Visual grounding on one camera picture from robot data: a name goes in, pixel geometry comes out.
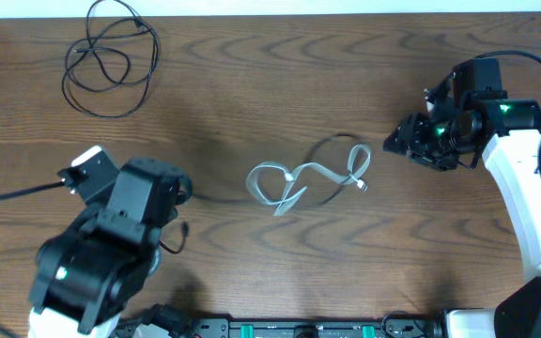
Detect white USB cable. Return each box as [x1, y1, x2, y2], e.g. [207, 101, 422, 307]
[245, 143, 373, 218]

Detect thin black cable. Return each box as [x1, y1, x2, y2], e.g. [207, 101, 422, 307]
[60, 0, 161, 119]

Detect black USB cable blue plug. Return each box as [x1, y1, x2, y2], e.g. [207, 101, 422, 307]
[191, 133, 373, 217]

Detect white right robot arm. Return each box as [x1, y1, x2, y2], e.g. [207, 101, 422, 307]
[383, 52, 541, 337]

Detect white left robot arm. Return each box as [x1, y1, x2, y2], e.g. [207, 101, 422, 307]
[28, 153, 192, 337]

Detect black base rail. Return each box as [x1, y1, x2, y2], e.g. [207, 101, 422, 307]
[110, 303, 445, 338]

